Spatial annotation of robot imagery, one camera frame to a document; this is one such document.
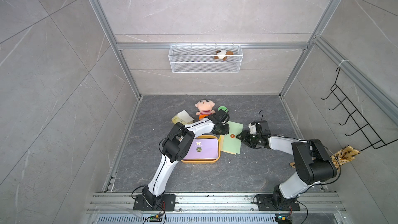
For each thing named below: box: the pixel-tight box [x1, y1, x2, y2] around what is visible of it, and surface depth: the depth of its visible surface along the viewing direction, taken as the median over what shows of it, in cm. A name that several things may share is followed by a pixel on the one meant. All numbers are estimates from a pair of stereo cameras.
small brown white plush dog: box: [211, 49, 234, 61], surface depth 90 cm
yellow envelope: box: [218, 134, 225, 152], surface depth 97 cm
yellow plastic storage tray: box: [180, 134, 221, 165], surface depth 87 cm
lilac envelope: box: [183, 138, 219, 160], surface depth 89 cm
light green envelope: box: [221, 121, 244, 154], surface depth 97 cm
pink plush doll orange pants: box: [194, 99, 216, 120], surface depth 106 cm
